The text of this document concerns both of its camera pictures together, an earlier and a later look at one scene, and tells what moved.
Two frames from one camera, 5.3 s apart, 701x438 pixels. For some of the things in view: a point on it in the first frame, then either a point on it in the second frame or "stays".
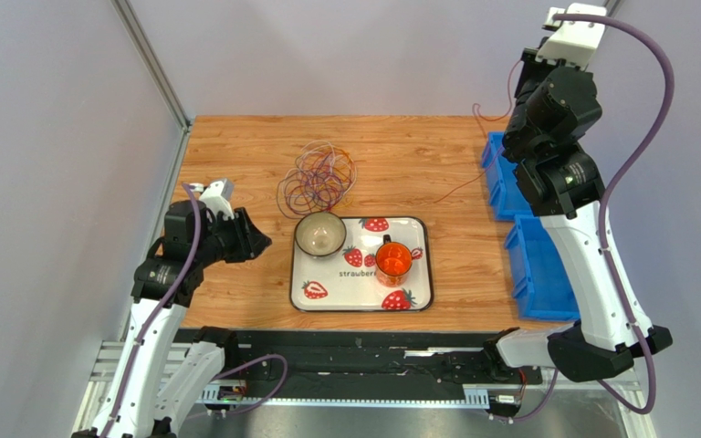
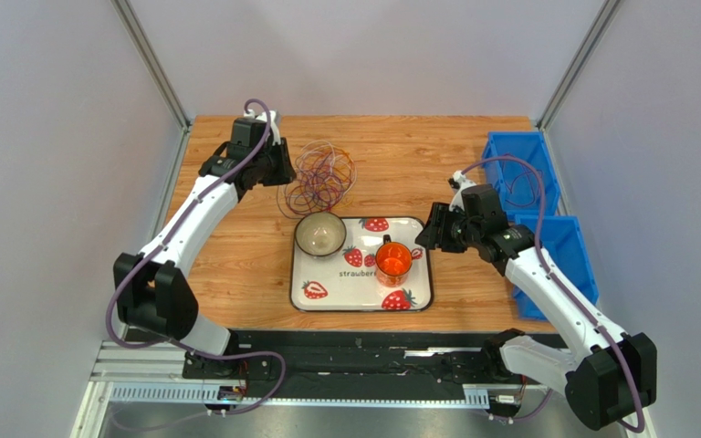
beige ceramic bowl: (320, 234) stays
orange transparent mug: (393, 263) stays
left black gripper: (249, 241) → (286, 172)
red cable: (486, 119) → (505, 178)
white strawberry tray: (347, 280) stays
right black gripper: (529, 62) → (436, 227)
